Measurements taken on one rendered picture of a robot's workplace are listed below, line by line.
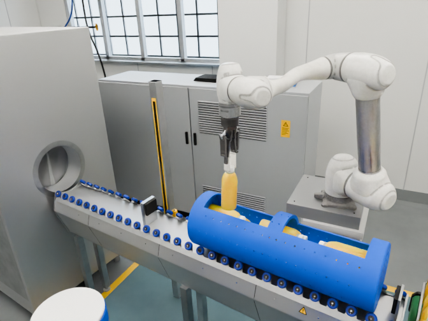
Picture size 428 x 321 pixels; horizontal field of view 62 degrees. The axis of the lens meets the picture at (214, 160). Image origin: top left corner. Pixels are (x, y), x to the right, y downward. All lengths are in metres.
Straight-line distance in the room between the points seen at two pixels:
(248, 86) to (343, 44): 2.87
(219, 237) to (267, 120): 1.54
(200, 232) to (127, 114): 2.25
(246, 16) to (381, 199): 2.67
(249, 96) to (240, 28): 2.82
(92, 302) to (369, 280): 1.08
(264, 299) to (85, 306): 0.78
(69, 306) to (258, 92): 1.11
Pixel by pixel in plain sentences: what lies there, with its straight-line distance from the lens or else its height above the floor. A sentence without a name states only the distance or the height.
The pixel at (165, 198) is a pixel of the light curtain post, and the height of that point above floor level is 0.90.
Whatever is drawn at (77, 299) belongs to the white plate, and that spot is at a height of 1.04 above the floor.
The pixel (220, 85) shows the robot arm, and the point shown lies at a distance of 1.40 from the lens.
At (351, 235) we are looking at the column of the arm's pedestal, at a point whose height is 0.97.
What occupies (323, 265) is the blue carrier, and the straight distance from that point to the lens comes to 1.53.
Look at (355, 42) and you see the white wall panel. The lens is 4.05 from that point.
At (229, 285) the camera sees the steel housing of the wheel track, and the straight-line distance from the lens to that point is 1.85.
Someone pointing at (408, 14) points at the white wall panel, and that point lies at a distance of 4.01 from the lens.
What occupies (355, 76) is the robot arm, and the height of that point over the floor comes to 1.82.
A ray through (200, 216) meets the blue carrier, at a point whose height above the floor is 1.18.
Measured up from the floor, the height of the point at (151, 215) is 0.98.
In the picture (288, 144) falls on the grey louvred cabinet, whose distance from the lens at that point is 3.04.
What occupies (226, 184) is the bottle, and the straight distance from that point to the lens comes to 1.55.
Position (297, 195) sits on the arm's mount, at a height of 1.08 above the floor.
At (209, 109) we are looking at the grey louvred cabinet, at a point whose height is 1.25.
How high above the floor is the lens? 2.12
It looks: 24 degrees down
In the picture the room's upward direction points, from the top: 3 degrees counter-clockwise
